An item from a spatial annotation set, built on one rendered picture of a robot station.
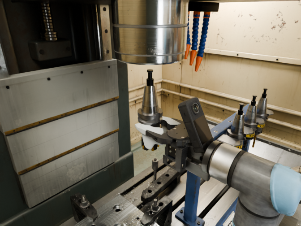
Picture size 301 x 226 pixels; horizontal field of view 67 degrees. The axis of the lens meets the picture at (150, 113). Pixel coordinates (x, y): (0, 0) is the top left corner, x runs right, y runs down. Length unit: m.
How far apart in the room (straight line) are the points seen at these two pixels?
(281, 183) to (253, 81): 1.12
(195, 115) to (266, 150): 1.12
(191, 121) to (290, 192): 0.20
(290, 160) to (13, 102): 1.39
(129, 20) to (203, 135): 0.27
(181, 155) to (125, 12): 0.31
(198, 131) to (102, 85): 0.60
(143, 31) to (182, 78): 1.33
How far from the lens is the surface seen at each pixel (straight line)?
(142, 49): 0.45
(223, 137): 0.80
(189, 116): 0.47
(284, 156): 1.55
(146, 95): 0.54
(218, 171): 0.46
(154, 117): 0.54
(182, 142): 0.49
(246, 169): 0.44
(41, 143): 0.94
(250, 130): 0.89
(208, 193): 1.05
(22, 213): 1.10
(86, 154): 1.07
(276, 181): 0.44
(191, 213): 0.89
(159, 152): 1.83
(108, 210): 0.85
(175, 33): 0.46
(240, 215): 0.50
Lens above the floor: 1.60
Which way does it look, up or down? 24 degrees down
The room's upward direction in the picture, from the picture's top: straight up
